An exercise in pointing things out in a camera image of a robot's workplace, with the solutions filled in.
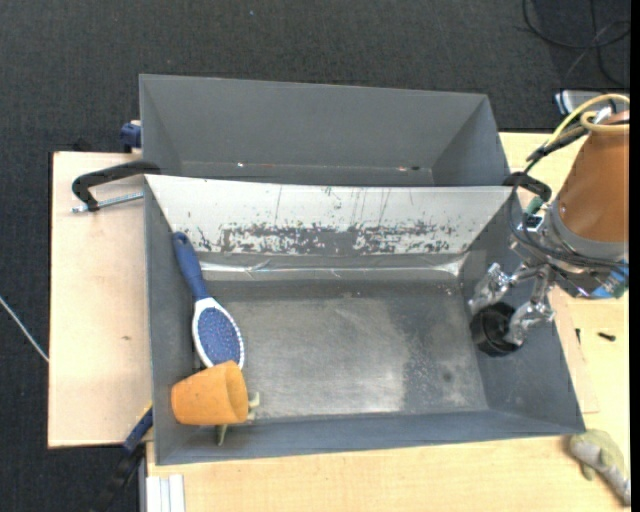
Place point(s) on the black round cap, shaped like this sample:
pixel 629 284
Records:
pixel 491 334

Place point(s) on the blue and white hairbrush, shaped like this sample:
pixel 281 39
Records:
pixel 217 335

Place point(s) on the pale green cloth toy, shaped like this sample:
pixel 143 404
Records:
pixel 600 452

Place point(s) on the grey metal bin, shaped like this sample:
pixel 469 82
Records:
pixel 325 340

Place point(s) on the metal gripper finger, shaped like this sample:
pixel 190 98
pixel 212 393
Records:
pixel 492 287
pixel 537 312

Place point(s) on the orange cup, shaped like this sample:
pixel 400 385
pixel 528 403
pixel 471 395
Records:
pixel 207 397

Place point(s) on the small black screw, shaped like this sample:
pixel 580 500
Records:
pixel 608 336

